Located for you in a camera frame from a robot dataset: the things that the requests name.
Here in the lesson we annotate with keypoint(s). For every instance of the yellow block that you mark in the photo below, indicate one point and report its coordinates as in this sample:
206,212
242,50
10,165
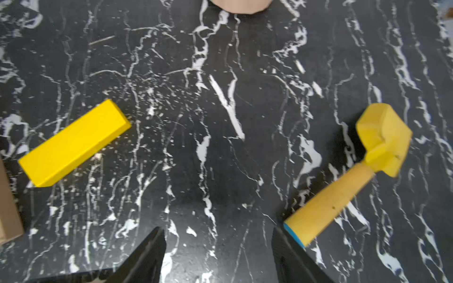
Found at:
58,156

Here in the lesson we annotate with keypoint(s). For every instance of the pink ribbed plant pot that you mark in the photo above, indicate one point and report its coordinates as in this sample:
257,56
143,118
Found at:
248,7

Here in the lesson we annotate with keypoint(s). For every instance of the natural wood block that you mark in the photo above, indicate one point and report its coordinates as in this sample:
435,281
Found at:
11,223

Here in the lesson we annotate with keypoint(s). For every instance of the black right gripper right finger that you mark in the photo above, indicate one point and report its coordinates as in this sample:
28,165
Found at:
293,264

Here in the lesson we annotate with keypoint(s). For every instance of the yellow toy shovel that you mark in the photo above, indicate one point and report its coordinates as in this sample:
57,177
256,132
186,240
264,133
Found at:
386,139

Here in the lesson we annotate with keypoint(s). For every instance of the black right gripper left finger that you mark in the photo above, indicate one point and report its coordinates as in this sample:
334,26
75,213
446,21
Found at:
143,265

